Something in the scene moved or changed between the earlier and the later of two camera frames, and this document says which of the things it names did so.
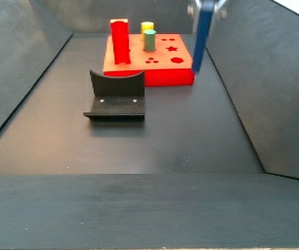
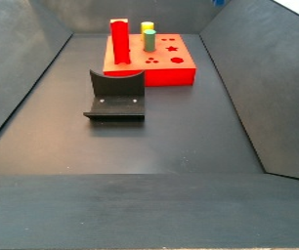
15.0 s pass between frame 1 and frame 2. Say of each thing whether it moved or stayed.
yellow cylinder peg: stayed
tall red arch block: stayed
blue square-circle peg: moved
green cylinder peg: stayed
